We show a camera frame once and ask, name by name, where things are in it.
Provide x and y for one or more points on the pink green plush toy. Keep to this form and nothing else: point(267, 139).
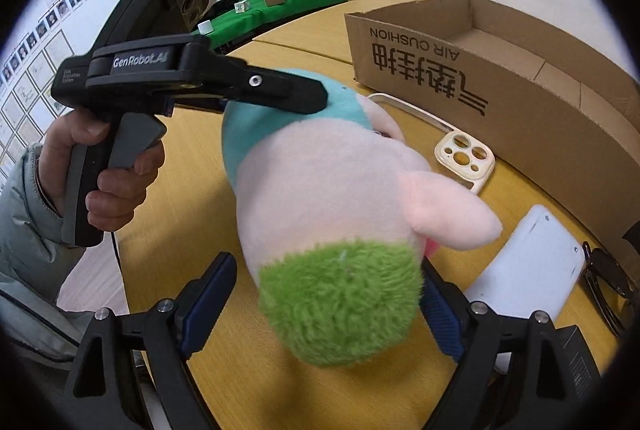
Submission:
point(325, 190)

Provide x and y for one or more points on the black product box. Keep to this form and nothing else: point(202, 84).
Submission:
point(580, 350)

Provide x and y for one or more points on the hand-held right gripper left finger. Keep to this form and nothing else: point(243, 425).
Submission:
point(200, 317)

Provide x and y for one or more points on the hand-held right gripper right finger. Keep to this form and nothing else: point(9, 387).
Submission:
point(441, 317)

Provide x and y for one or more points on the cream phone case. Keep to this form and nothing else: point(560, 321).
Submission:
point(452, 145)

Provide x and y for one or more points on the person's left hand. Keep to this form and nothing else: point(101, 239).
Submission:
point(115, 195)

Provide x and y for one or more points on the brown cardboard box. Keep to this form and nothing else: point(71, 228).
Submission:
point(525, 75)

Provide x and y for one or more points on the person's left forearm grey sleeve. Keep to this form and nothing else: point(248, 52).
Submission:
point(30, 270)

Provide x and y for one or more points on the white plastic device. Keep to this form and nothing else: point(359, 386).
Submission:
point(530, 260)

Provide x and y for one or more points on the wall photo chart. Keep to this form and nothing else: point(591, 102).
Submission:
point(30, 60)

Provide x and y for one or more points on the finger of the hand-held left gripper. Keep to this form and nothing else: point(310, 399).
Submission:
point(272, 87)
point(200, 104)

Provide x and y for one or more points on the small white cube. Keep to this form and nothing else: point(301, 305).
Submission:
point(242, 6)

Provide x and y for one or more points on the black sunglasses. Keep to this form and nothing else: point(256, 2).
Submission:
point(607, 280)

